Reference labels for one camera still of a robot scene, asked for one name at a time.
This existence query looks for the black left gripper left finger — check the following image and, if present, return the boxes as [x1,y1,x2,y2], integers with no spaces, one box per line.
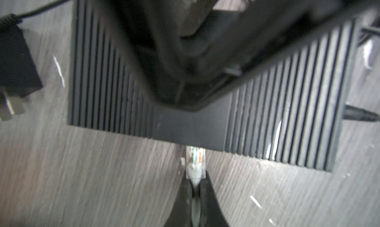
[164,177,193,227]

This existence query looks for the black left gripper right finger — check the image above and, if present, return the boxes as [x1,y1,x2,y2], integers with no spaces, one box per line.
[199,171,229,227]

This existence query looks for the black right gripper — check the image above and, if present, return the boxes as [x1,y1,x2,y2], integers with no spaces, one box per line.
[91,0,380,111]

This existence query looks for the grey ethernet cable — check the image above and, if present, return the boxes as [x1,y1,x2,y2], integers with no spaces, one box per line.
[180,146,207,227]

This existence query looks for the black network switch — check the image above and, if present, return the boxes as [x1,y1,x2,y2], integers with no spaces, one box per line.
[68,0,359,172]

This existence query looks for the black power adapter with cable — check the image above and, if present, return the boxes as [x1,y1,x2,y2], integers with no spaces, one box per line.
[1,0,70,121]

